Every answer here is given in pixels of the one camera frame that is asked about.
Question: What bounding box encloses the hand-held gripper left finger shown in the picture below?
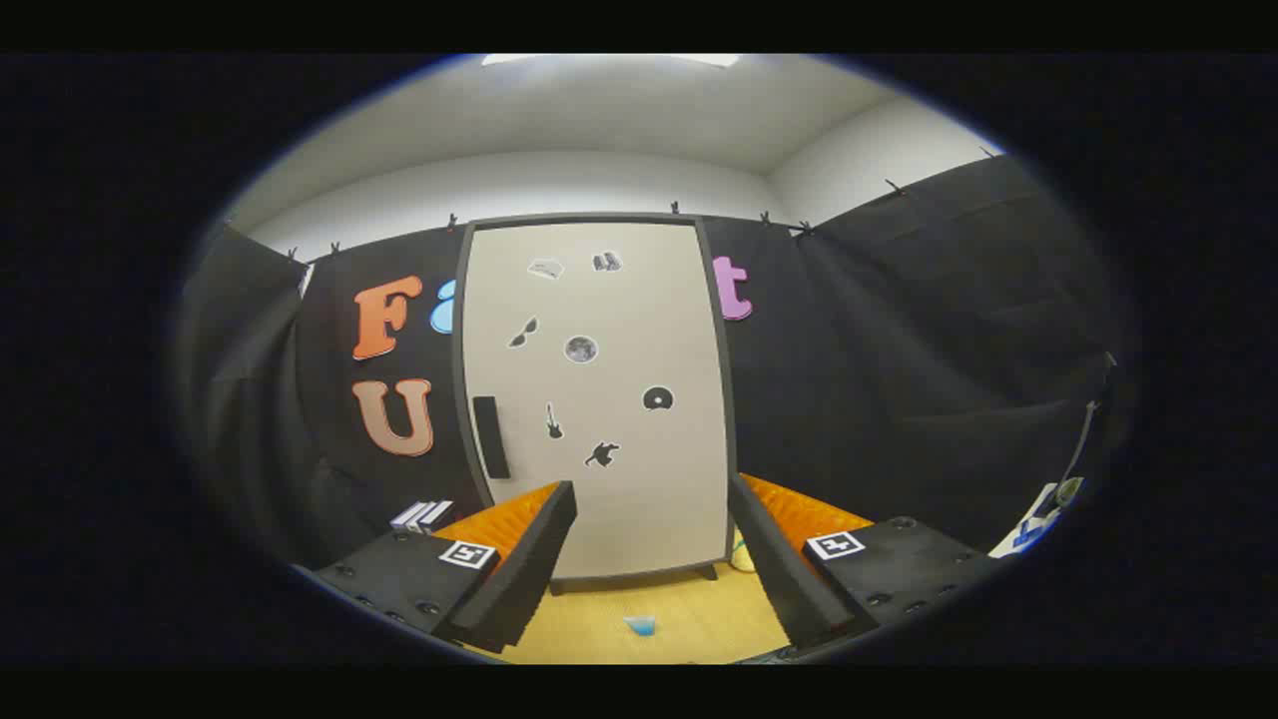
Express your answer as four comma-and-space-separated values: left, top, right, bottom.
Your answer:
313, 480, 579, 655

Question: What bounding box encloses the blue item on side table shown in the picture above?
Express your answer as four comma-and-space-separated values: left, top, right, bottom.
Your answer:
1012, 507, 1059, 555

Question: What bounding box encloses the grey cabinet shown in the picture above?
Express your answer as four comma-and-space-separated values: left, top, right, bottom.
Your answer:
452, 212, 741, 597

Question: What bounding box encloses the ceiling light panel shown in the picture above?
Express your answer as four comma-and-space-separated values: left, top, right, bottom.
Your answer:
482, 54, 741, 69

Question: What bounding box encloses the white side table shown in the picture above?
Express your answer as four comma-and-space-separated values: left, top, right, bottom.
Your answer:
988, 479, 1085, 558

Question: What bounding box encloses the black door handle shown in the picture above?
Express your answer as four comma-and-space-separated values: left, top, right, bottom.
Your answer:
472, 396, 511, 480

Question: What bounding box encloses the grey stand pole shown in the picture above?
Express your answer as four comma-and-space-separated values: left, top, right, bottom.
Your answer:
1062, 353, 1118, 482

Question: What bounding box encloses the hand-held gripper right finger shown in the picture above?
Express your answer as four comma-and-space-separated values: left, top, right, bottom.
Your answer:
729, 472, 1001, 652

